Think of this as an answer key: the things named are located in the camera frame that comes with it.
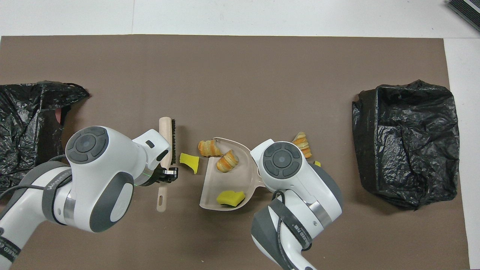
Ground black trash bag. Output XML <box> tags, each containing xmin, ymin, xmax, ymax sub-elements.
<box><xmin>352</xmin><ymin>79</ymin><xmax>460</xmax><ymax>210</ymax></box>
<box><xmin>0</xmin><ymin>80</ymin><xmax>90</xmax><ymax>194</ymax></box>

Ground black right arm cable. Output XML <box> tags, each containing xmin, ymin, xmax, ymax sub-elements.
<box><xmin>273</xmin><ymin>189</ymin><xmax>314</xmax><ymax>270</ymax></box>

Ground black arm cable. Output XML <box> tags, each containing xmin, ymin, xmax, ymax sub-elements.
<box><xmin>0</xmin><ymin>154</ymin><xmax>74</xmax><ymax>199</ymax></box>
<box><xmin>273</xmin><ymin>189</ymin><xmax>314</xmax><ymax>270</ymax></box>

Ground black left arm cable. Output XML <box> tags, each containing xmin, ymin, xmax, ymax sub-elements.
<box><xmin>0</xmin><ymin>154</ymin><xmax>74</xmax><ymax>199</ymax></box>

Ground beige plastic dustpan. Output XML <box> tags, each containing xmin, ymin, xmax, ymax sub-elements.
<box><xmin>199</xmin><ymin>137</ymin><xmax>276</xmax><ymax>211</ymax></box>

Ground orange striped toy croissant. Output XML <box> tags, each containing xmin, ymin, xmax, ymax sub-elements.
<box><xmin>198</xmin><ymin>139</ymin><xmax>222</xmax><ymax>158</ymax></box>
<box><xmin>216</xmin><ymin>149</ymin><xmax>240</xmax><ymax>173</ymax></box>
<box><xmin>292</xmin><ymin>132</ymin><xmax>312</xmax><ymax>159</ymax></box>

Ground brown table mat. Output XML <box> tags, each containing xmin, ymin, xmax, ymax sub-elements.
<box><xmin>0</xmin><ymin>34</ymin><xmax>470</xmax><ymax>270</ymax></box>

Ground beige hand brush black bristles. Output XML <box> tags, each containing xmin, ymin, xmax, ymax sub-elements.
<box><xmin>156</xmin><ymin>117</ymin><xmax>177</xmax><ymax>213</ymax></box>

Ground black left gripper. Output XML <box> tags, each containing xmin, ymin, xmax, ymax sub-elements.
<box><xmin>145</xmin><ymin>168</ymin><xmax>179</xmax><ymax>186</ymax></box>

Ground dark ribbed object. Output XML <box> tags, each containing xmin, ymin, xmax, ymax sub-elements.
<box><xmin>447</xmin><ymin>0</ymin><xmax>480</xmax><ymax>33</ymax></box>

